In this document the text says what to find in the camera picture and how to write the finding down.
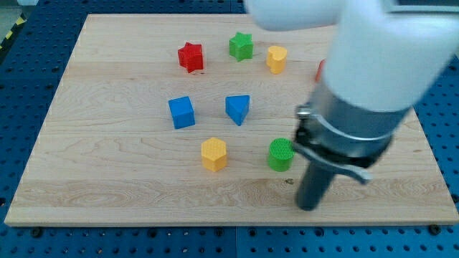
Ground wooden board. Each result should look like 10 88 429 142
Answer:
5 14 458 226

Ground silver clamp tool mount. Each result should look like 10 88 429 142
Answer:
293 83 408 184

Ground red block behind arm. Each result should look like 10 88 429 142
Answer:
315 59 326 82

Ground green cylinder block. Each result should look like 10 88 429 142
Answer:
268 138 295 172

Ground yellow heart block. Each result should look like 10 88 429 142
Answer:
266 46 288 75

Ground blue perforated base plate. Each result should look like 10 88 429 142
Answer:
1 1 458 257

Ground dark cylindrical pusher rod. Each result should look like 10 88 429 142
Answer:
295 162 335 211

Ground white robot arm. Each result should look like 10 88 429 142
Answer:
245 0 458 211

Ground red star block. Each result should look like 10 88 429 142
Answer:
178 42 204 73

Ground yellow hexagon block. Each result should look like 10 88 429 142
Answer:
201 138 227 172

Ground green star block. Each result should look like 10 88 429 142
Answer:
229 32 254 62

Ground blue cube block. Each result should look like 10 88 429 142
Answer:
168 96 195 129

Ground blue triangle block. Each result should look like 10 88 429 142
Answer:
225 95 250 126

